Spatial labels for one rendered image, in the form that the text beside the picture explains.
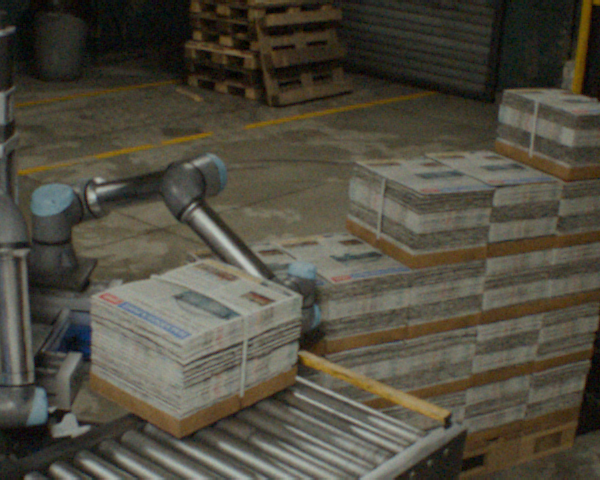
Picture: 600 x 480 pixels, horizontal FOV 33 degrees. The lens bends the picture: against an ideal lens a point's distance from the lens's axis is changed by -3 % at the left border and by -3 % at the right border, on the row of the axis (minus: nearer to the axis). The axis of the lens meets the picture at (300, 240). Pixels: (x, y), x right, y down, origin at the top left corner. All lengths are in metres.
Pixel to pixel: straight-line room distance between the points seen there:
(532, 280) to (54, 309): 1.54
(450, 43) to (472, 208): 7.38
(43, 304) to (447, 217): 1.21
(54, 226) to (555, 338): 1.75
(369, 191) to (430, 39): 7.42
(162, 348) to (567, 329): 1.89
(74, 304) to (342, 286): 0.76
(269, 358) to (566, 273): 1.51
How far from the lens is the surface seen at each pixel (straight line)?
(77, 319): 2.92
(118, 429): 2.17
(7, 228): 2.01
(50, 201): 2.84
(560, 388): 3.75
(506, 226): 3.24
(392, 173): 3.18
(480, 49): 10.28
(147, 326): 2.09
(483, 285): 3.28
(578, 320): 3.65
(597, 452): 3.96
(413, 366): 3.21
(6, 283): 2.02
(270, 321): 2.22
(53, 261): 2.88
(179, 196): 2.59
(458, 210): 3.10
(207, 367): 2.11
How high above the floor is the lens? 1.89
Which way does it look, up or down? 19 degrees down
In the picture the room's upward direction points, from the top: 5 degrees clockwise
